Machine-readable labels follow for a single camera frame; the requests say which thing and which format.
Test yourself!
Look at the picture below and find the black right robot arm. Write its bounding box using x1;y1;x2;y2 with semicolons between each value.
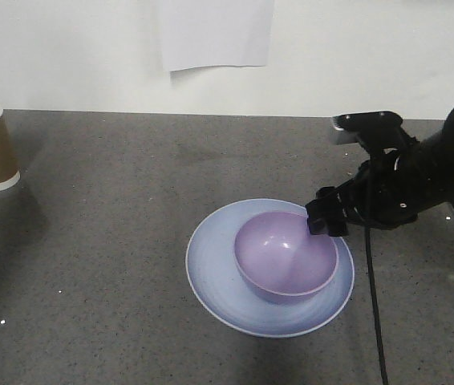
306;108;454;237

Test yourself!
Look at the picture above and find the white paper sheet on wall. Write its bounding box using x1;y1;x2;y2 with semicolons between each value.
157;0;274;72

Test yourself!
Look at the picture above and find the purple plastic bowl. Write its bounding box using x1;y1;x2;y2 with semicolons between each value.
233;211;339;304

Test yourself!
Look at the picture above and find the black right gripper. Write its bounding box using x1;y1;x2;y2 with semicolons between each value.
305;132;452;237

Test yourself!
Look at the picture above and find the light blue plate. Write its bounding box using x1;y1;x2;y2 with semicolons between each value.
185;198;355;338

